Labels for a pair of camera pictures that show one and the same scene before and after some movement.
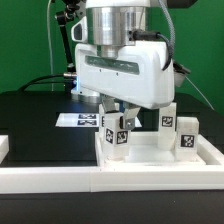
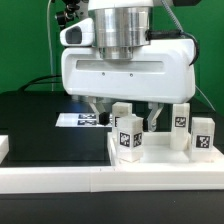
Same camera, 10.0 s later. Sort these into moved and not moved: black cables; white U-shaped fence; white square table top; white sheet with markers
Moved: white square table top
Not moved: black cables; white sheet with markers; white U-shaped fence
